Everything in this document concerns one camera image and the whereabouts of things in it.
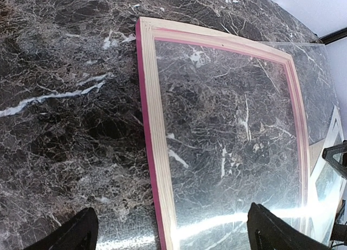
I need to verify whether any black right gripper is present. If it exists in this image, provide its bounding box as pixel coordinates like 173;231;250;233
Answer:
322;140;347;247

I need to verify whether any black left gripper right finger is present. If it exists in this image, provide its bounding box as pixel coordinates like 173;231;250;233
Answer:
247;202;332;249

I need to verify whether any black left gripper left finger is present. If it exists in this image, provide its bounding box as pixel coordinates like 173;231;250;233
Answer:
26;207;98;250

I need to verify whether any white mat board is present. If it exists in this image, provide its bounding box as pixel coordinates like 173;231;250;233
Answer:
309;105;347;185

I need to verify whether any clear acrylic sheet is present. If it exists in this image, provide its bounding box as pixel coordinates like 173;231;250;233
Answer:
97;38;347;250

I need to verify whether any light wooden picture frame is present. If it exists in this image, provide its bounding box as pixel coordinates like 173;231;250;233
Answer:
136;17;310;249

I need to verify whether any brown cardboard backing board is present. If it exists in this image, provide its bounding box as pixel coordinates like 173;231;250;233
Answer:
309;139;325;176

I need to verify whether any black right corner post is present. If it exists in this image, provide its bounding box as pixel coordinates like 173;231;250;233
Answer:
320;27;347;45

